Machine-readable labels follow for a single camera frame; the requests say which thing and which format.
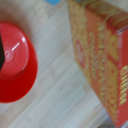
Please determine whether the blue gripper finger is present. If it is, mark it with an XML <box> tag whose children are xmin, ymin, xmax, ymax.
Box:
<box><xmin>0</xmin><ymin>33</ymin><xmax>6</xmax><ymax>72</ymax></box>

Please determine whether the red plastic bowl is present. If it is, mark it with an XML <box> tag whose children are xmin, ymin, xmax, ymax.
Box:
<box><xmin>0</xmin><ymin>22</ymin><xmax>39</xmax><ymax>104</ymax></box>

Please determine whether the blue plastic cup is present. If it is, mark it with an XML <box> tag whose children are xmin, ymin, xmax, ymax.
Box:
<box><xmin>44</xmin><ymin>0</ymin><xmax>62</xmax><ymax>6</ymax></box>

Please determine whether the orange cracker box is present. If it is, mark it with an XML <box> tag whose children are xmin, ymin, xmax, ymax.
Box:
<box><xmin>67</xmin><ymin>0</ymin><xmax>128</xmax><ymax>128</ymax></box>

